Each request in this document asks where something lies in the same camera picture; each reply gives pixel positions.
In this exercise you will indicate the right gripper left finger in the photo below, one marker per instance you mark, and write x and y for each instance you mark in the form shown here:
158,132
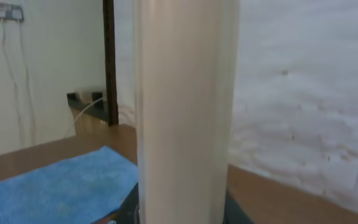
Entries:
130,208

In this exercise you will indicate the white pipette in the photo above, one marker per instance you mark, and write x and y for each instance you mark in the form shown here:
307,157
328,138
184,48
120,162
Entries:
182,109

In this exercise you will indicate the wall socket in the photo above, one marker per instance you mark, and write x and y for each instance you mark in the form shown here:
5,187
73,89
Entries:
7,12

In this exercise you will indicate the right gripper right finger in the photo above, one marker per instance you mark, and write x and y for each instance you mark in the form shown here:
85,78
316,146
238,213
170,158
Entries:
233,213

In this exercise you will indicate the blue cloth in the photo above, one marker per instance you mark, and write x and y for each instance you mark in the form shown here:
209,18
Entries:
57,193

